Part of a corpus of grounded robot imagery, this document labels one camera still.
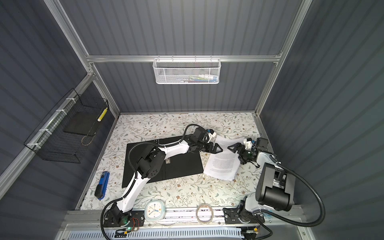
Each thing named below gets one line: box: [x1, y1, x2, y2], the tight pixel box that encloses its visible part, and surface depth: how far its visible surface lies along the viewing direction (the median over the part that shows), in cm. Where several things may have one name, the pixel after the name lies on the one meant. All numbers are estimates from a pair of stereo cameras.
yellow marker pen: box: [97, 107, 108, 122], surface depth 83 cm
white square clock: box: [144, 199, 166, 222], surface depth 75 cm
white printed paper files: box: [203, 136, 245, 181], surface depth 93 cm
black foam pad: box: [63, 109, 104, 136], surface depth 79 cm
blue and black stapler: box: [94, 171, 110, 200], surface depth 84 cm
